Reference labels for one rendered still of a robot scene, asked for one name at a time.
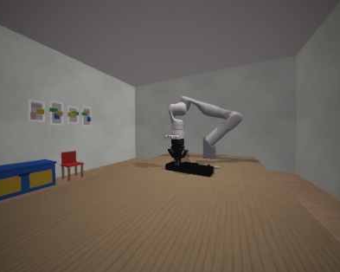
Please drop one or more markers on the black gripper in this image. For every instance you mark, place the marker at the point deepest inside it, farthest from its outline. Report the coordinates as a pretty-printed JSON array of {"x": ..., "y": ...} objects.
[{"x": 177, "y": 146}]

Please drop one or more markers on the black three-compartment bin rack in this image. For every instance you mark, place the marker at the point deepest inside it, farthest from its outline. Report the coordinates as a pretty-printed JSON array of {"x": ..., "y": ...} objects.
[{"x": 191, "y": 168}]

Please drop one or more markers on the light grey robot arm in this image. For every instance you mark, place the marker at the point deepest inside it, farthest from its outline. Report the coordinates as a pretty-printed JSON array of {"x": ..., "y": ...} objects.
[{"x": 207, "y": 109}]

